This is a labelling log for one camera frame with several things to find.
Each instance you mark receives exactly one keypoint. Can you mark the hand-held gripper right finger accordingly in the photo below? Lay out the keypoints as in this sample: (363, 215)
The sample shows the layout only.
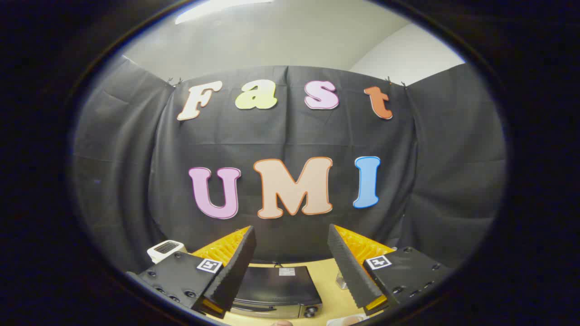
(349, 267)

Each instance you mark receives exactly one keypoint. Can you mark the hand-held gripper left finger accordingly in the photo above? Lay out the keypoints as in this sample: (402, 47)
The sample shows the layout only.
(235, 267)

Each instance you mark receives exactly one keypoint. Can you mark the black toaster oven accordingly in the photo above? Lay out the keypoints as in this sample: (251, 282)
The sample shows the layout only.
(276, 283)

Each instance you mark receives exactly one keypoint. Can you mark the black backdrop cloth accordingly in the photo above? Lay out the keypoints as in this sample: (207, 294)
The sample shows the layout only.
(290, 136)

